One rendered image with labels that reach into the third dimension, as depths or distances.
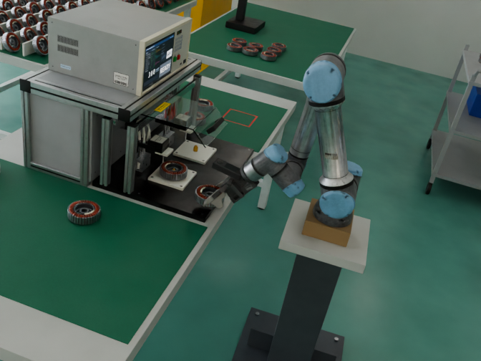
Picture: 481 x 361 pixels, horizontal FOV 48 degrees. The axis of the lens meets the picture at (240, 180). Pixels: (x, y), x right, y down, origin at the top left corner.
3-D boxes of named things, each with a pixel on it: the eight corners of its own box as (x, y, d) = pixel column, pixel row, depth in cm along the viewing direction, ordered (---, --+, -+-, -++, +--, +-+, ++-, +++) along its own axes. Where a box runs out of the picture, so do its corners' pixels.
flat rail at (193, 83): (197, 84, 244) (198, 77, 243) (134, 135, 192) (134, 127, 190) (195, 83, 244) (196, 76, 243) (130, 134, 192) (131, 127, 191)
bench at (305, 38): (336, 102, 539) (356, 28, 501) (296, 185, 383) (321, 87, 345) (233, 74, 559) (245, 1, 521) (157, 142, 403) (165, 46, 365)
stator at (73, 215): (61, 214, 188) (61, 205, 187) (87, 203, 196) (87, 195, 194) (80, 229, 183) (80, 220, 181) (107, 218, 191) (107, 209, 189)
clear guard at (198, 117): (227, 124, 214) (229, 110, 211) (205, 148, 194) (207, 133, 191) (152, 102, 220) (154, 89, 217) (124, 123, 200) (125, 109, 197)
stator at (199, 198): (227, 196, 206) (229, 188, 204) (217, 210, 196) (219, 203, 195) (200, 188, 208) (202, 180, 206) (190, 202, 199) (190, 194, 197)
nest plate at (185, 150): (216, 151, 244) (216, 148, 243) (204, 165, 231) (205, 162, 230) (185, 142, 246) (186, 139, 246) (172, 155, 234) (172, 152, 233)
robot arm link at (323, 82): (359, 201, 192) (344, 51, 170) (355, 223, 180) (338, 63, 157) (326, 202, 196) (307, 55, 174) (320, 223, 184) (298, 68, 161)
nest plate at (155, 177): (196, 174, 223) (197, 171, 223) (182, 190, 211) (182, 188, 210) (163, 164, 226) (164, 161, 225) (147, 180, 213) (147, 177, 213)
